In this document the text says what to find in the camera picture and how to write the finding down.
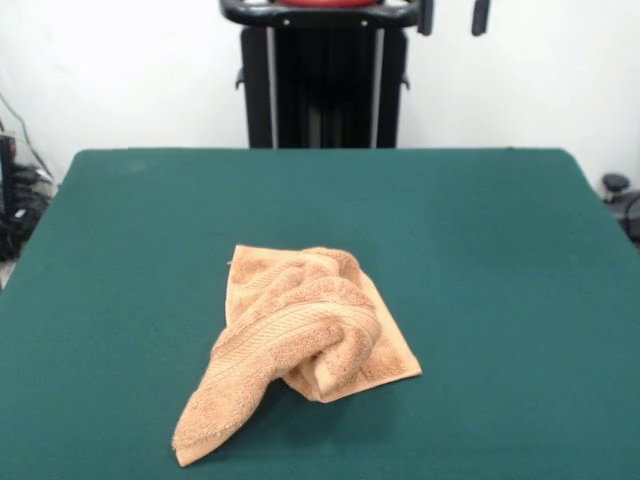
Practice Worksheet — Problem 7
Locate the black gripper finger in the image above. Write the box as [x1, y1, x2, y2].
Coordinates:
[471, 0, 494, 37]
[418, 0, 435, 38]

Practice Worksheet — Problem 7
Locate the tan terry towel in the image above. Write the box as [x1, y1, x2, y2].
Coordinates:
[172, 243, 424, 464]

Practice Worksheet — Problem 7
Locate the dark grey chair base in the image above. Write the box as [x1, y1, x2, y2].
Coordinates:
[601, 172, 640, 236]

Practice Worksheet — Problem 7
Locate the dark green table cloth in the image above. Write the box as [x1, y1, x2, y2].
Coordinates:
[0, 147, 640, 480]

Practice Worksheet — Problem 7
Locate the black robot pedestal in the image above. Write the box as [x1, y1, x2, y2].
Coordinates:
[218, 0, 419, 150]

